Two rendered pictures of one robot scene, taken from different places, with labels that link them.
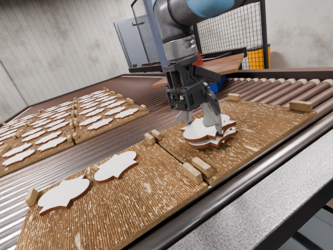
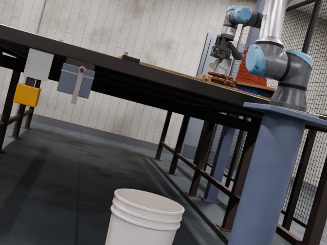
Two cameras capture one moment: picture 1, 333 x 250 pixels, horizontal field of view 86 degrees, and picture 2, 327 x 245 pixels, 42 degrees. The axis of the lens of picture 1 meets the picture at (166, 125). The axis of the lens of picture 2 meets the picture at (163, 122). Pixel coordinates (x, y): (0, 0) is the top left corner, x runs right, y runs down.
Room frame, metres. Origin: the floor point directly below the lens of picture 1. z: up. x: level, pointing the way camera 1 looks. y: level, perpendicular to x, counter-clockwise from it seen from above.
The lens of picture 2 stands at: (-1.73, -0.21, 0.76)
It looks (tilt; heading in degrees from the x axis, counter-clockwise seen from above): 2 degrees down; 9
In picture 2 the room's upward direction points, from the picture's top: 15 degrees clockwise
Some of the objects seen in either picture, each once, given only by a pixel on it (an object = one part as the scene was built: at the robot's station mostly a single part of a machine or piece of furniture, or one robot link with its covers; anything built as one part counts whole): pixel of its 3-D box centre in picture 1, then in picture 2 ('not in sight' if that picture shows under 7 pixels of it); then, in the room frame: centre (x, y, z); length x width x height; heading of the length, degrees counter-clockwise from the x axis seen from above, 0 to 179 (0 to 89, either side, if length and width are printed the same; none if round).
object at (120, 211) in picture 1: (106, 192); (158, 71); (0.40, 0.21, 0.93); 0.41 x 0.35 x 0.02; 111
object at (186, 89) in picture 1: (186, 84); (223, 47); (0.45, -0.08, 1.13); 0.09 x 0.08 x 0.12; 125
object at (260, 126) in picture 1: (223, 127); (232, 92); (0.55, -0.19, 0.93); 0.41 x 0.35 x 0.02; 111
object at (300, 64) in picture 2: not in sight; (294, 68); (0.05, -0.40, 1.05); 0.13 x 0.12 x 0.14; 112
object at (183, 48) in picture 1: (181, 49); (228, 32); (0.45, -0.09, 1.21); 0.08 x 0.08 x 0.05
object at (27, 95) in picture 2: not in sight; (31, 77); (-0.06, 0.63, 0.74); 0.09 x 0.08 x 0.24; 110
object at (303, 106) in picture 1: (300, 105); not in sight; (0.49, -0.42, 0.95); 0.06 x 0.02 x 0.03; 21
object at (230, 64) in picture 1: (200, 69); (256, 90); (1.22, -0.33, 1.03); 0.50 x 0.50 x 0.02; 58
